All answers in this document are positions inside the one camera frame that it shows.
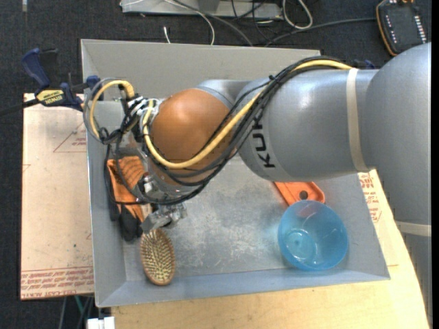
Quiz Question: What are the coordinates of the orange flat handle with hole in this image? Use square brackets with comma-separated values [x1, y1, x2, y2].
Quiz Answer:
[273, 181, 326, 216]

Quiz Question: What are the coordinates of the wooden oval hairbrush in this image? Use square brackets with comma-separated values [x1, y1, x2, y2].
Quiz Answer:
[139, 228, 177, 287]

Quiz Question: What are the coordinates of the orange and black glove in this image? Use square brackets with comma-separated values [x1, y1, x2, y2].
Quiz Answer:
[105, 156, 152, 243]

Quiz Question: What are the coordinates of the grey metal bin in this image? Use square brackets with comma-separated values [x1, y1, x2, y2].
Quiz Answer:
[80, 38, 391, 308]

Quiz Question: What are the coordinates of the clear blue plastic bowl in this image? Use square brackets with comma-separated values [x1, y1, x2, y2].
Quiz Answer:
[276, 199, 349, 271]

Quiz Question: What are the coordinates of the brown cardboard board red print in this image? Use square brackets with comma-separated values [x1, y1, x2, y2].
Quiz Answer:
[20, 93, 401, 301]

